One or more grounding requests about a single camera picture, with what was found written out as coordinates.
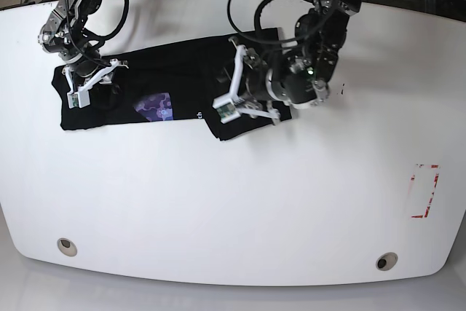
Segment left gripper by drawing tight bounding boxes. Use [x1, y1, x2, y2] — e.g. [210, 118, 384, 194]
[213, 36, 280, 125]

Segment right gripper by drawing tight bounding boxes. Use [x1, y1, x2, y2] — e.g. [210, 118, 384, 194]
[62, 58, 128, 100]

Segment black graphic t-shirt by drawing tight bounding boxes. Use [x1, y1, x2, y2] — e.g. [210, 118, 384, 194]
[52, 35, 272, 141]

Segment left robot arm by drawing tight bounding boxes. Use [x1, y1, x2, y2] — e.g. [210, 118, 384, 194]
[213, 0, 362, 124]

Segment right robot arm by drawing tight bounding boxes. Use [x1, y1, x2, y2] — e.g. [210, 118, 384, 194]
[38, 0, 130, 109]

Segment left table grommet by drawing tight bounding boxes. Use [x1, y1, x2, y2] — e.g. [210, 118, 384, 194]
[57, 238, 77, 257]

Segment table grommet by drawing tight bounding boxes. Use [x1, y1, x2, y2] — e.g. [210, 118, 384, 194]
[57, 238, 77, 257]
[376, 252, 398, 272]

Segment red tape marking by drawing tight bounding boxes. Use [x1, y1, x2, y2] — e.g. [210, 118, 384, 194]
[406, 164, 441, 219]

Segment right table grommet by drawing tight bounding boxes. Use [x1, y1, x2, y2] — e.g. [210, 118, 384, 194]
[376, 252, 398, 272]

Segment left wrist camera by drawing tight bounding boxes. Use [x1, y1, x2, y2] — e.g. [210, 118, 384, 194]
[216, 103, 241, 124]

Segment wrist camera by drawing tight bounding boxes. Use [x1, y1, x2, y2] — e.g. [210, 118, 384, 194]
[67, 90, 90, 109]
[216, 103, 241, 124]

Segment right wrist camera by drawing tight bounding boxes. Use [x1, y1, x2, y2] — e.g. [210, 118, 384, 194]
[67, 90, 90, 109]

